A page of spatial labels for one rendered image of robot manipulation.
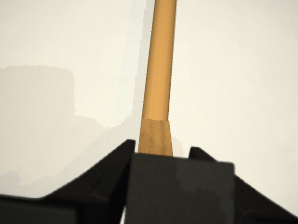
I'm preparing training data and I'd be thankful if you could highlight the tan wooden pole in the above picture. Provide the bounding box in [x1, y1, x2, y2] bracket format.
[124, 0, 235, 224]

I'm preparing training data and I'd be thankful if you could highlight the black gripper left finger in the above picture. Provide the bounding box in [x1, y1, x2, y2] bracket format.
[0, 139, 136, 224]

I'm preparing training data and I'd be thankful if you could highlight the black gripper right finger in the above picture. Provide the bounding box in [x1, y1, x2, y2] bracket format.
[188, 146, 298, 224]

